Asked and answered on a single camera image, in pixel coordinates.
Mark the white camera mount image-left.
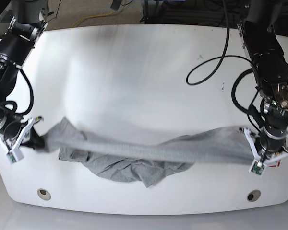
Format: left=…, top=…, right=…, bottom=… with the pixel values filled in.
left=0, top=116, right=44, bottom=164

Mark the grey T-shirt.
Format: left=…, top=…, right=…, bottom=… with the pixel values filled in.
left=42, top=118, right=254, bottom=187

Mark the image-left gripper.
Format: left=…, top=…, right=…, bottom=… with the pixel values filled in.
left=0, top=112, right=45, bottom=151

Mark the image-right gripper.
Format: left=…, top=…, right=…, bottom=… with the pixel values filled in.
left=255, top=125, right=288, bottom=156

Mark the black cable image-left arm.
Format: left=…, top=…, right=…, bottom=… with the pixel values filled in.
left=0, top=69, right=34, bottom=117

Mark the right table cable grommet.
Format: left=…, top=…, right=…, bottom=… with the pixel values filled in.
left=246, top=190, right=261, bottom=202

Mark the left table cable grommet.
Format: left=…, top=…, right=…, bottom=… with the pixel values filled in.
left=37, top=189, right=51, bottom=201

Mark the yellow cable on floor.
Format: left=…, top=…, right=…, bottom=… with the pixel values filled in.
left=72, top=9, right=125, bottom=28

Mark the table cable grommet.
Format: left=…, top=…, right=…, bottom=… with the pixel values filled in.
left=246, top=190, right=261, bottom=202
left=37, top=189, right=51, bottom=201

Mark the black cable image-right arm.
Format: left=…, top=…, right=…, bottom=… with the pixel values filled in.
left=185, top=0, right=260, bottom=131

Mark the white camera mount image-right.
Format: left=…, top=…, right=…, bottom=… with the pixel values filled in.
left=239, top=127, right=288, bottom=176

